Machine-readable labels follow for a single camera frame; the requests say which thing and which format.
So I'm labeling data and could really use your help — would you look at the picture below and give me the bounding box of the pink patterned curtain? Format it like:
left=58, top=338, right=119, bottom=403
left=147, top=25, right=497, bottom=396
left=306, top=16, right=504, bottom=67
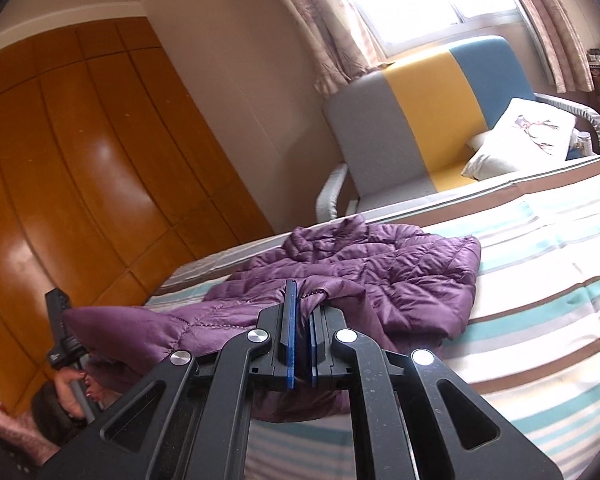
left=492, top=0, right=596, bottom=94
left=252, top=0, right=388, bottom=97

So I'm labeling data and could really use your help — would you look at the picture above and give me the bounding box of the grey yellow blue headboard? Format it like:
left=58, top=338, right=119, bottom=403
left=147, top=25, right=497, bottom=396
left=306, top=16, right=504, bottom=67
left=321, top=35, right=538, bottom=211

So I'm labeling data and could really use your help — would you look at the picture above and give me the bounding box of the wooden wardrobe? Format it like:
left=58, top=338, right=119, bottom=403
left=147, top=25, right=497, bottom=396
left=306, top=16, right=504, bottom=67
left=0, top=16, right=276, bottom=416

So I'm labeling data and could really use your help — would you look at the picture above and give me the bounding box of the bed with striped sheet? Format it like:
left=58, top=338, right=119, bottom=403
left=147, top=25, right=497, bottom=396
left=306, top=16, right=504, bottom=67
left=145, top=152, right=600, bottom=480

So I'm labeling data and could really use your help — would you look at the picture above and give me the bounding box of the person's pink knit clothing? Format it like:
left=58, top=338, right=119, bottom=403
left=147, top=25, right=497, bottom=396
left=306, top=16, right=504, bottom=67
left=0, top=385, right=56, bottom=468

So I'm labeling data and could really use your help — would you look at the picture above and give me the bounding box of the person's left forearm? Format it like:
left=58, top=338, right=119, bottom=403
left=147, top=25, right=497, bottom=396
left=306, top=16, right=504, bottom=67
left=30, top=382, right=88, bottom=448

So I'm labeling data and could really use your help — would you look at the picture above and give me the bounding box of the plain cream pillow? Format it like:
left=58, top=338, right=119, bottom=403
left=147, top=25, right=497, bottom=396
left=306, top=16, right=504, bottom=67
left=464, top=130, right=492, bottom=152

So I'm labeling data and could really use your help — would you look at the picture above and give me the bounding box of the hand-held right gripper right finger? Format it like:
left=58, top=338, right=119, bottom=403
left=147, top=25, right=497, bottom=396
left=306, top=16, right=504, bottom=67
left=307, top=307, right=564, bottom=480

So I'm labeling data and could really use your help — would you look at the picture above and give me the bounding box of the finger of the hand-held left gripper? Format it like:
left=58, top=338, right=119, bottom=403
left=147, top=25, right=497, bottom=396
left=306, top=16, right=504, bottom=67
left=45, top=287, right=76, bottom=356

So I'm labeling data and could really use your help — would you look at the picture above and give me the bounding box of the white printed pillow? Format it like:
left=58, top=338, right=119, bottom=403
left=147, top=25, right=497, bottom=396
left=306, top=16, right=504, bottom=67
left=472, top=97, right=578, bottom=181

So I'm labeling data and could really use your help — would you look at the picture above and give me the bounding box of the purple quilted down jacket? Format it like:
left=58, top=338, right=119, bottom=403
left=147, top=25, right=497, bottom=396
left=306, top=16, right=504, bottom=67
left=65, top=214, right=482, bottom=423

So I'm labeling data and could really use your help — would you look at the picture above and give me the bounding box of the person's left hand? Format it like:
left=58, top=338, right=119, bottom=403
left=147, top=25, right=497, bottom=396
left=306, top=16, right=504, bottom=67
left=54, top=365, right=106, bottom=421

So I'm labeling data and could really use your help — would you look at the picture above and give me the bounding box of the grey padded bed rail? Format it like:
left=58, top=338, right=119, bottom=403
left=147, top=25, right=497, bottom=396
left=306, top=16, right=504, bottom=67
left=315, top=162, right=354, bottom=222
left=535, top=92, right=600, bottom=156

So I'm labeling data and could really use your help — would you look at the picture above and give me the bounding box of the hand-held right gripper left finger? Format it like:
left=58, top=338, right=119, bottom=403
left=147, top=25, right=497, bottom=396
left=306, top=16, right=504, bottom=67
left=37, top=280, right=299, bottom=480

